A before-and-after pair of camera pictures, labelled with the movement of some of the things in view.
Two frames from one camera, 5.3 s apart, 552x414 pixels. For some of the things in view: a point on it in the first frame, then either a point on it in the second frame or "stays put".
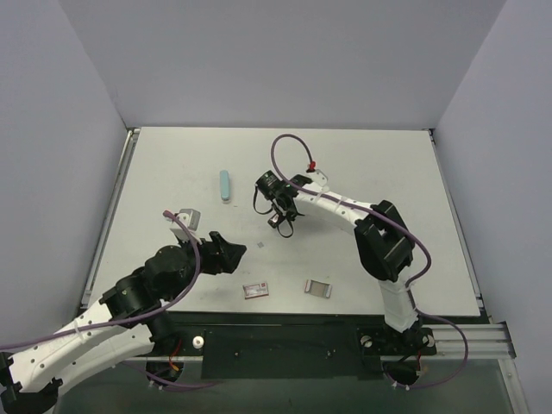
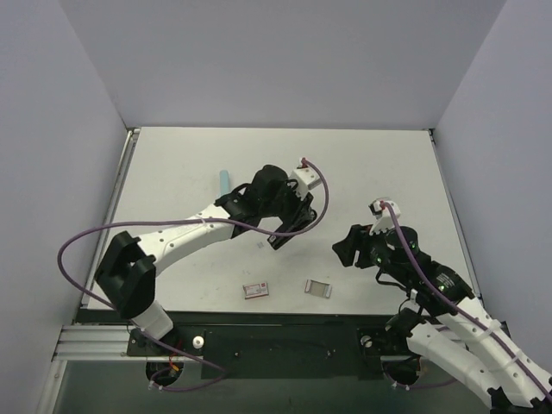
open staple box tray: [317, 288] stays put
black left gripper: [216, 253] -> [297, 214]
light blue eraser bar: [225, 186] stays put
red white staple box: [255, 291] stays put
